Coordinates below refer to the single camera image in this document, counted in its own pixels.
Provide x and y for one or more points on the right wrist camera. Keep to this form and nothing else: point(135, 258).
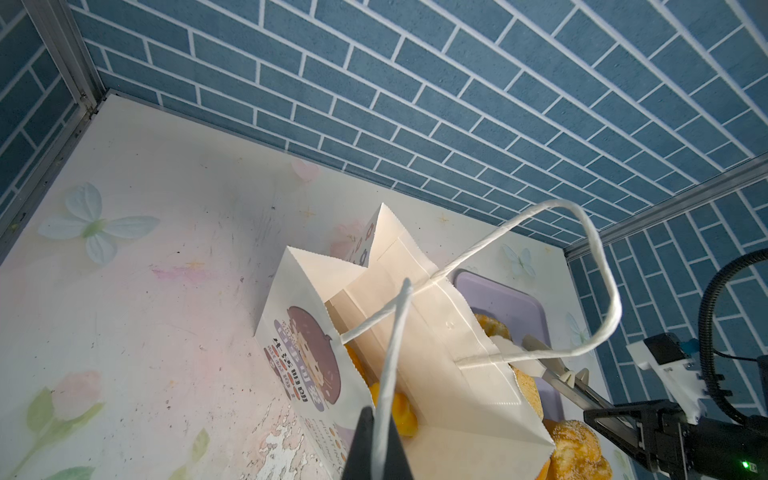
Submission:
point(663, 354)

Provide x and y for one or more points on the large twisted ring bread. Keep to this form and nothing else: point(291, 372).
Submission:
point(577, 453)

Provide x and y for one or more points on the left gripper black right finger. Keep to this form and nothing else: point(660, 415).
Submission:
point(397, 466)

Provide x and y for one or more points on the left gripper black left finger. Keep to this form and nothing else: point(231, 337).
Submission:
point(358, 464)

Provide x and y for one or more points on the white paper gift bag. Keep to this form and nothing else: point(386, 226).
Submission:
point(414, 333)

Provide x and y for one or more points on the metal bread tongs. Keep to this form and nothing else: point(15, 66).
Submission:
point(570, 384)

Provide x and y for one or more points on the small ridged oval bread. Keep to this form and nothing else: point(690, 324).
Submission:
point(405, 420)

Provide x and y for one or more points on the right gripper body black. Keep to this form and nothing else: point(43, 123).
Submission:
point(658, 437)

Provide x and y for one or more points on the triangular sandwich bread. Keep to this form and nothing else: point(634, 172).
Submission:
point(526, 383)

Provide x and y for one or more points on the lavender plastic tray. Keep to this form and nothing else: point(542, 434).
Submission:
point(520, 313)

